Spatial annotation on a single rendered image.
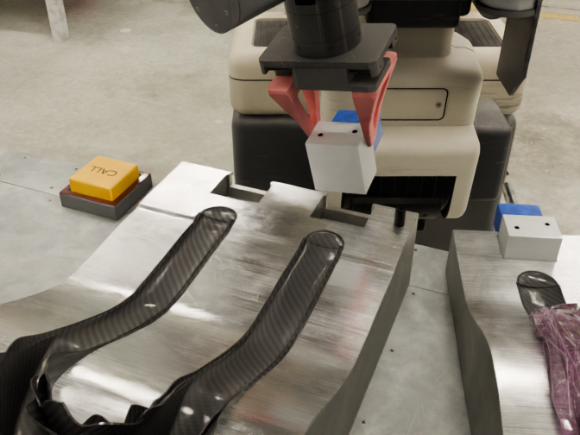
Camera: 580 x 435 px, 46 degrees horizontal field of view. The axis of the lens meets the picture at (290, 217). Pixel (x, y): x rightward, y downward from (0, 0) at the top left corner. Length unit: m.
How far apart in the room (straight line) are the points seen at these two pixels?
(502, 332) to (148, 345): 0.27
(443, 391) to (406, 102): 0.48
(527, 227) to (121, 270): 0.38
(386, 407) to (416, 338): 0.09
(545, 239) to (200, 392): 0.37
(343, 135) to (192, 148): 2.00
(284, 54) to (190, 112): 2.29
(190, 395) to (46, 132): 2.43
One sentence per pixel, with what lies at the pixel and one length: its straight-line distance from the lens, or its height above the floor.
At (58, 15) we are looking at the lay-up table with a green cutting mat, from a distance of 3.67.
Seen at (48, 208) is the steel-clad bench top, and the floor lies 0.80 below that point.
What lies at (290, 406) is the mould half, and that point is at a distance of 0.45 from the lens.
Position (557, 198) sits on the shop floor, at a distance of 2.45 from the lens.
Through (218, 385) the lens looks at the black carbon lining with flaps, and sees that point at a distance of 0.47.
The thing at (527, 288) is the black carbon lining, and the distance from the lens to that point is 0.67.
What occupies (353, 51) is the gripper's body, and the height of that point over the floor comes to 1.06.
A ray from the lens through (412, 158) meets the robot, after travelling 0.98.
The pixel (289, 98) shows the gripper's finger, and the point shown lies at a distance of 0.58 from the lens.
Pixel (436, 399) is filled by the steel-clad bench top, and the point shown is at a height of 0.80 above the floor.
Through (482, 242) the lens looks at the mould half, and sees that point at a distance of 0.70.
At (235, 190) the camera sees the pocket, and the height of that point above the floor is 0.87.
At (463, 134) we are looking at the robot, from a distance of 1.00.
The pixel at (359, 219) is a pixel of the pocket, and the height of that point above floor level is 0.87.
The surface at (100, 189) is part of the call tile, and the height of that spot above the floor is 0.83.
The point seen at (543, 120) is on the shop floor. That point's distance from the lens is 2.95.
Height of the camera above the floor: 1.27
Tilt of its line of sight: 35 degrees down
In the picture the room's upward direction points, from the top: straight up
